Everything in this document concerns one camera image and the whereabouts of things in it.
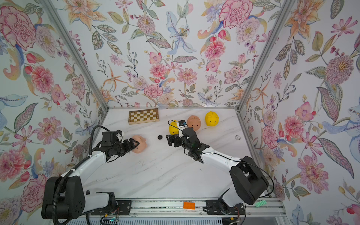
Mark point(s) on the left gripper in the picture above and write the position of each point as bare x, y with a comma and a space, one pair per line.
128, 148

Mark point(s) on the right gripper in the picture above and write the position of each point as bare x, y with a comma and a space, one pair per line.
178, 139

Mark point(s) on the yellow piggy bank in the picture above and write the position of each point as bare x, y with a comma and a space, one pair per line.
173, 127
211, 119

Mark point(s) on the pink piggy bank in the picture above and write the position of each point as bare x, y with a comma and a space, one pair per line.
194, 122
142, 144

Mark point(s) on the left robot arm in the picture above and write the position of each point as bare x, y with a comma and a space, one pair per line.
66, 199

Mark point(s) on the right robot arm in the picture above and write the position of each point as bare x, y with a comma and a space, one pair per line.
248, 180

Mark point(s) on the wooden chessboard box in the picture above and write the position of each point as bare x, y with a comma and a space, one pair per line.
143, 116

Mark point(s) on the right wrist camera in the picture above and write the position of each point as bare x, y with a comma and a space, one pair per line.
182, 125

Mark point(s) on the orange tag on rail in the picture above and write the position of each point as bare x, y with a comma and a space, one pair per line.
189, 205

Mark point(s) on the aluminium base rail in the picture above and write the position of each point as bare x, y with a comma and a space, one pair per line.
171, 207

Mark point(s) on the green connector on rail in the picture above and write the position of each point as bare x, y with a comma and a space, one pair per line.
261, 203

